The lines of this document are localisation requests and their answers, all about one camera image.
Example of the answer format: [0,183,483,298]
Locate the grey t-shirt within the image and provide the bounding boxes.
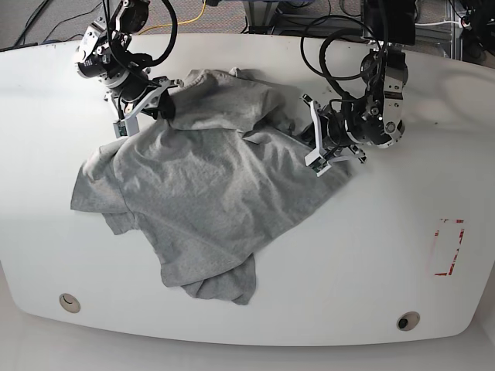
[70,68,351,305]

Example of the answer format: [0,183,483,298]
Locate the table cable grommet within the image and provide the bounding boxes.
[397,311,421,332]
[59,293,81,314]

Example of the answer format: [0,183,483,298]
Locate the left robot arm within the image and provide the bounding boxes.
[298,1,416,176]

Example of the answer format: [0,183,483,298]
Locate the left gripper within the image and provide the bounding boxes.
[295,94,367,168]

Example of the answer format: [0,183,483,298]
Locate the left table cable grommet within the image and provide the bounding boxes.
[59,293,81,314]

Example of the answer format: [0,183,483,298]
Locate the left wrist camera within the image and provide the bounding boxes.
[305,152,332,177]

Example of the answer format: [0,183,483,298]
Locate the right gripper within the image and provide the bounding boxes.
[103,75,184,122]

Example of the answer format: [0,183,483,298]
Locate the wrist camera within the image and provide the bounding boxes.
[113,117,140,138]
[305,152,332,177]

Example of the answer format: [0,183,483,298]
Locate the red tape rectangle marking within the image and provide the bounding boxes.
[429,219,466,277]

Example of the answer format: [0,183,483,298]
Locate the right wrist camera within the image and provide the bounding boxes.
[113,117,140,138]

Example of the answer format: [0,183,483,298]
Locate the yellow cable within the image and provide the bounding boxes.
[141,0,206,35]

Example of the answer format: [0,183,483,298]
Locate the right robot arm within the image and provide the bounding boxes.
[74,1,183,138]

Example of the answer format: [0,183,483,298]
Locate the right table cable grommet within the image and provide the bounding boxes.
[397,311,421,332]

